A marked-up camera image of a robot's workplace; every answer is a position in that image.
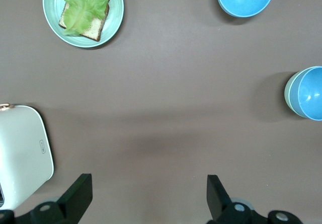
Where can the white toaster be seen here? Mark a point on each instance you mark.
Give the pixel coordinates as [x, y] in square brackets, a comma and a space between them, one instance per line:
[22, 153]

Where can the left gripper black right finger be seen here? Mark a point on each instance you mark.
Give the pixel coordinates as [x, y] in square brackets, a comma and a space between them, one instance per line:
[219, 198]

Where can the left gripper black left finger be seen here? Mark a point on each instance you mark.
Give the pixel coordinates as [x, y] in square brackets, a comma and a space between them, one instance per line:
[78, 196]

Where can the pale green bowl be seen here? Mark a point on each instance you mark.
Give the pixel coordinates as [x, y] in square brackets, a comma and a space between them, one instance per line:
[286, 94]

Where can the bread slice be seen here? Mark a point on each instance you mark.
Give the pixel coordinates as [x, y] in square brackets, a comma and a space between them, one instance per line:
[94, 30]

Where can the pale green plate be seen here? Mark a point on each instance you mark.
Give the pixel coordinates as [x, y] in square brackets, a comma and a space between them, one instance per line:
[50, 7]

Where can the green lettuce leaf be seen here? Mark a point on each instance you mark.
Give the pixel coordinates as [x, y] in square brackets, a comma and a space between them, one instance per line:
[85, 5]

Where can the brown table cover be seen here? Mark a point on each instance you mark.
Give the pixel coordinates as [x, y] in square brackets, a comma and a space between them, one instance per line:
[176, 83]

